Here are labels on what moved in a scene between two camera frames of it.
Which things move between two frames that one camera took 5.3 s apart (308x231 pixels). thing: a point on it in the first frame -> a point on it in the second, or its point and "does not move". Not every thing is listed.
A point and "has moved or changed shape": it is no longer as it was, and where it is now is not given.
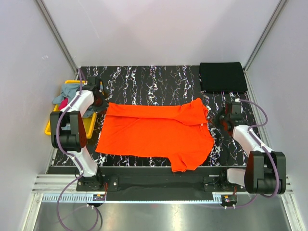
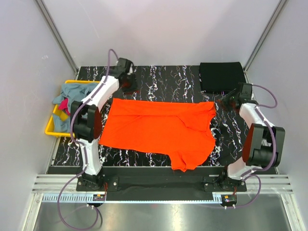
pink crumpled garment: (63, 103) does not move
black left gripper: (103, 108) -> (134, 87)
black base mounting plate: (158, 184) does not move
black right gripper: (216, 117) -> (224, 100)
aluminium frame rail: (49, 198) does not move
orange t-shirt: (175, 130) has moved or changed shape
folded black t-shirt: (222, 77) does not move
